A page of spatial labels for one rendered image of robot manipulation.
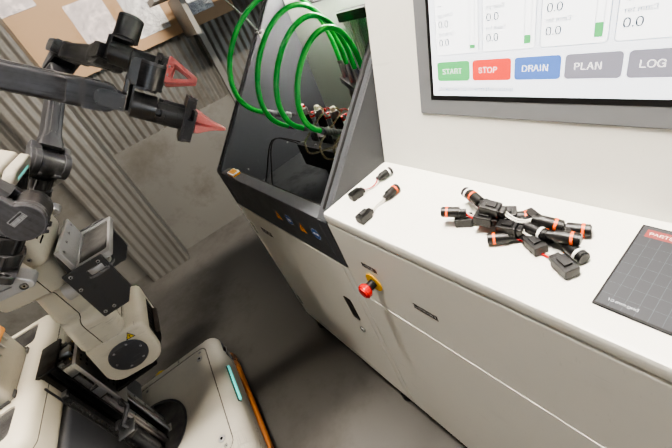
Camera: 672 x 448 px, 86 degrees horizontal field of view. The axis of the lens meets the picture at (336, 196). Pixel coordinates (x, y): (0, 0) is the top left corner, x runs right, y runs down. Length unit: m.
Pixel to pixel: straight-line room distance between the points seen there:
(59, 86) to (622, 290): 0.97
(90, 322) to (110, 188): 1.65
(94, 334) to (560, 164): 1.19
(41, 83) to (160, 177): 2.10
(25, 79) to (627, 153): 1.01
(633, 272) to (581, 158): 0.18
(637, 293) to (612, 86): 0.27
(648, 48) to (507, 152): 0.24
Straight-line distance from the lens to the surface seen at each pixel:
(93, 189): 2.79
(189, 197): 3.02
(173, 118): 0.90
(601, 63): 0.63
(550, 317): 0.56
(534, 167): 0.71
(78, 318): 1.26
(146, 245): 2.95
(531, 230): 0.62
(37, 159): 1.33
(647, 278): 0.60
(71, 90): 0.89
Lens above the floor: 1.43
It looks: 31 degrees down
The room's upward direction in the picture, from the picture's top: 24 degrees counter-clockwise
